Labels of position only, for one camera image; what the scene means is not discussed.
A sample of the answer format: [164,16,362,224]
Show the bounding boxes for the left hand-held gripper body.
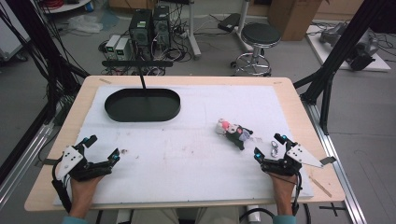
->
[54,144,114,183]

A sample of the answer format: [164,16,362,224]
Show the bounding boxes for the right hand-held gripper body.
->
[261,143,325,177]

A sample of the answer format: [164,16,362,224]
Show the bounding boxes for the silver metal carabiner clasp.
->
[270,140,280,159]

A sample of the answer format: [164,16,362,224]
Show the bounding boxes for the black oval tray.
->
[102,60,182,123]

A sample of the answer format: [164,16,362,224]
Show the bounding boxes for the person's right hand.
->
[268,172,297,203]

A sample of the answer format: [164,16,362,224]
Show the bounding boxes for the person's left hand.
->
[69,174,106,207]

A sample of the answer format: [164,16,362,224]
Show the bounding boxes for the black tape strip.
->
[35,158,59,167]
[318,156,338,166]

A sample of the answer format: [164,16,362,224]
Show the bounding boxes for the light wooden table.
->
[23,75,347,213]

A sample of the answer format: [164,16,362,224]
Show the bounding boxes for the thin wooden stick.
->
[307,175,333,199]

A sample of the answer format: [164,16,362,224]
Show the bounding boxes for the black tape cross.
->
[318,202,347,217]

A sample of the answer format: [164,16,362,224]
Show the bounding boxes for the white foam mat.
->
[52,84,314,206]

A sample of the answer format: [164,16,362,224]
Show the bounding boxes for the person's beige trousers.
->
[130,206,241,224]

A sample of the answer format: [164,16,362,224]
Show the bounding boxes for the white floor board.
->
[305,24,392,73]

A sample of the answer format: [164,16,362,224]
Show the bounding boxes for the grey power supply unit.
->
[105,34,121,61]
[115,37,131,62]

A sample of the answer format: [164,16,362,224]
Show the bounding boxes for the black round stool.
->
[231,22,282,77]

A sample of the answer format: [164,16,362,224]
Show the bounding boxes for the white plastic bag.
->
[66,14,104,35]

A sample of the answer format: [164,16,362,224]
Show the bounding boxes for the grey and black machine parts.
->
[318,21,380,72]

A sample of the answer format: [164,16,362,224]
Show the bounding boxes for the brown cardboard box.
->
[267,0,323,42]

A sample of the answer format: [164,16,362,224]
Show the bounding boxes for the black computer tower green label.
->
[128,8,154,49]

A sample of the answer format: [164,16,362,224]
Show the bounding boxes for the white desk leg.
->
[186,0,203,61]
[235,0,254,52]

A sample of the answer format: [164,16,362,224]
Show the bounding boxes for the black flat power brick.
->
[217,12,242,34]

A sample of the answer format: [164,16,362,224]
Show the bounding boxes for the white round table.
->
[39,0,93,14]

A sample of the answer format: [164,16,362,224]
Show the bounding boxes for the left hand-held gripper cable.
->
[50,158,73,214]

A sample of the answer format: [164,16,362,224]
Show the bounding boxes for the hand-held gripper cable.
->
[290,172,312,224]
[50,158,73,214]

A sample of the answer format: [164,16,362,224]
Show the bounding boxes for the right hand-held gripper cable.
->
[290,172,312,224]

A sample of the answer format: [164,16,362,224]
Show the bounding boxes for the aluminium rail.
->
[302,100,369,224]
[0,122,56,208]

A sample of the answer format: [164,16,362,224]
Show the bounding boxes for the black metal frame post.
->
[293,0,396,135]
[0,0,92,125]

